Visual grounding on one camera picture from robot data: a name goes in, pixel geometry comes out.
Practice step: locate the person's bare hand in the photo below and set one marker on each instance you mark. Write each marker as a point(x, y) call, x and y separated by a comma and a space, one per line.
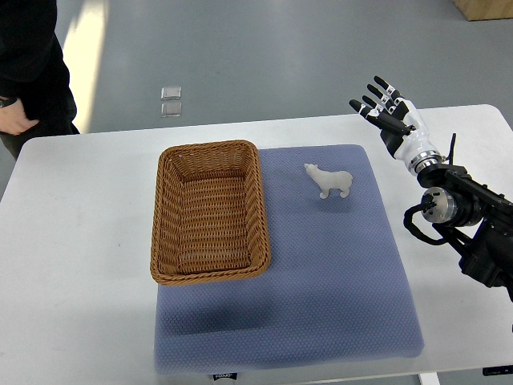
point(13, 119)

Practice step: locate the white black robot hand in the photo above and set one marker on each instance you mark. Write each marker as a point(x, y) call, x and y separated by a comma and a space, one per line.
point(402, 128)

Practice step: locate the white bear figurine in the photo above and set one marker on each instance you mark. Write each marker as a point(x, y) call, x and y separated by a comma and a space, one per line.
point(341, 180)

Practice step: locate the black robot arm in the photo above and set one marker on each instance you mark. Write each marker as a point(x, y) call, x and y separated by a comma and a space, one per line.
point(458, 211)

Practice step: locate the brown wicker basket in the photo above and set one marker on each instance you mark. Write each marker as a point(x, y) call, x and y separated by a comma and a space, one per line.
point(209, 221)

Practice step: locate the person in black clothes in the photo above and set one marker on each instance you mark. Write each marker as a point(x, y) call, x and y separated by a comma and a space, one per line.
point(33, 70)

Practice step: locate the wooden box corner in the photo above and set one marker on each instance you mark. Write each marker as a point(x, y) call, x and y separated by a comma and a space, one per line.
point(484, 10)

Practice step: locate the lower metal floor plate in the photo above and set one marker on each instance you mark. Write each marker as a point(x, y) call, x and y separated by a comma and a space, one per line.
point(171, 109)

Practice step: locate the metal floor plate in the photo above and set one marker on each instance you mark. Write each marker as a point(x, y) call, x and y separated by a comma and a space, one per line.
point(171, 109)
point(171, 92)

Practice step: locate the upper metal floor plate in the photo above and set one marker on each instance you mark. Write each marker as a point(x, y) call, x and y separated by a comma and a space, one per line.
point(171, 92)

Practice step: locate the blue mesh mat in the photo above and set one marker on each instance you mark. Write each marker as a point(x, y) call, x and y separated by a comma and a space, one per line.
point(335, 290)

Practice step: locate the black table control panel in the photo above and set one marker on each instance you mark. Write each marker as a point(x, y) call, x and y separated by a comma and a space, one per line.
point(501, 370)

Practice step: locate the black table label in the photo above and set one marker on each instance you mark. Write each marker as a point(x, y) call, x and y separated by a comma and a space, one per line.
point(227, 376)

